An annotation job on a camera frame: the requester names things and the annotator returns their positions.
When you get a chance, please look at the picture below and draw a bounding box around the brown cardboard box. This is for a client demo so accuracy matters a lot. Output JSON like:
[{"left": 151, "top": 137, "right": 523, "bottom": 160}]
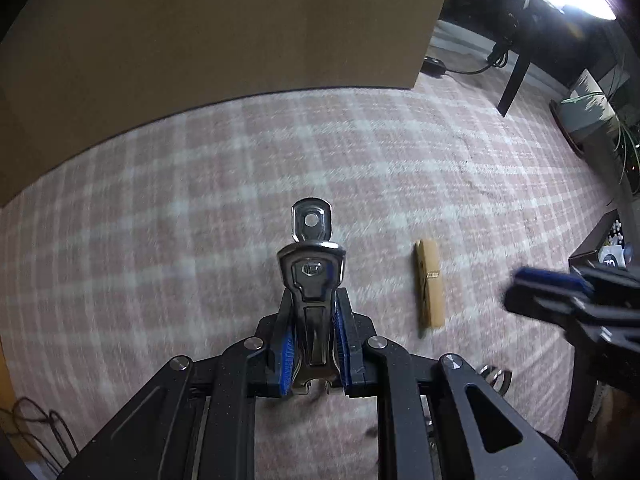
[{"left": 1, "top": 0, "right": 444, "bottom": 202}]

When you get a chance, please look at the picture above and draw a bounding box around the black cable on floor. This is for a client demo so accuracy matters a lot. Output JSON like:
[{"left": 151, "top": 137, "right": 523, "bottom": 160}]
[{"left": 0, "top": 395, "right": 82, "bottom": 476}]

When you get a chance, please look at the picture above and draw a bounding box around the wooden clothespin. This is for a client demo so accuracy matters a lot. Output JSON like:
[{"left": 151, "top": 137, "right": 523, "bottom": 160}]
[{"left": 414, "top": 238, "right": 446, "bottom": 330}]

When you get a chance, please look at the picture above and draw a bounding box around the black power cord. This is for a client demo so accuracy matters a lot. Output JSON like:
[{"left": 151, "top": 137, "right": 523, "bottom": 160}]
[{"left": 444, "top": 39, "right": 511, "bottom": 76}]

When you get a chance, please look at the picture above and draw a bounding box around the large metal spring clamp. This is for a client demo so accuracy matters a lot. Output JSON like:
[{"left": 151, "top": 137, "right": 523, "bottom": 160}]
[{"left": 277, "top": 197, "right": 346, "bottom": 394}]

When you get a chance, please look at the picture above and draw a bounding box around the black table leg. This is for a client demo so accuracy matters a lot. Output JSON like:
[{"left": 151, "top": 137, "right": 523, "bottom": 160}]
[{"left": 497, "top": 38, "right": 534, "bottom": 117}]

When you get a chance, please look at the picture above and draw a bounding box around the dark storage box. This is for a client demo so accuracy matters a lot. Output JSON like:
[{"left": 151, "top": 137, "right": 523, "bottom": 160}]
[{"left": 568, "top": 209, "right": 639, "bottom": 269}]

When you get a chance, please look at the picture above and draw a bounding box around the black power strip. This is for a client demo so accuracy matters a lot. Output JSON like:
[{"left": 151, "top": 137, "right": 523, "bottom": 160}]
[{"left": 421, "top": 56, "right": 447, "bottom": 78}]

